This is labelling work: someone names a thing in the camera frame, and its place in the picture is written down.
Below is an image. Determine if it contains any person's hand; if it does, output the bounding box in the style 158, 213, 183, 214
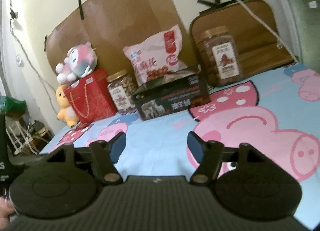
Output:
0, 197, 15, 230

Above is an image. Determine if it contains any white rack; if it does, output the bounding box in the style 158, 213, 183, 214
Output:
5, 117, 39, 156

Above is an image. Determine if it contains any cashew jar gold lid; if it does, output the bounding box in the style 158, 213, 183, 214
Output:
107, 69, 137, 114

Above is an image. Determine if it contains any cartoon pig bedsheet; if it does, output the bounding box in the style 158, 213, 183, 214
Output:
43, 63, 319, 229

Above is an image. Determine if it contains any pink plush toy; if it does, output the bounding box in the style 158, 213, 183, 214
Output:
55, 42, 98, 85

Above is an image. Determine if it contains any white cable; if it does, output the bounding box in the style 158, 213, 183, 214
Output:
236, 0, 298, 61

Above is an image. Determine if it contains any red gift bag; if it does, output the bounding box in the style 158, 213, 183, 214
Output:
64, 69, 117, 124

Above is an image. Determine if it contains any wood-pattern board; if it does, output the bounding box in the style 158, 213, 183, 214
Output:
46, 0, 197, 75

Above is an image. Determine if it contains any black box silver interior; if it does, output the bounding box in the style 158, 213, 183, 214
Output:
132, 66, 210, 121

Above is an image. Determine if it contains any pecan jar gold lid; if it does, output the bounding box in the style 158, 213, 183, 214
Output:
197, 26, 242, 87

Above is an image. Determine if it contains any pink snack bag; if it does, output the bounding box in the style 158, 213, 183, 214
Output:
123, 25, 187, 86

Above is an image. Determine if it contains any yellow plush toy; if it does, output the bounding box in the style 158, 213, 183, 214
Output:
55, 85, 79, 128

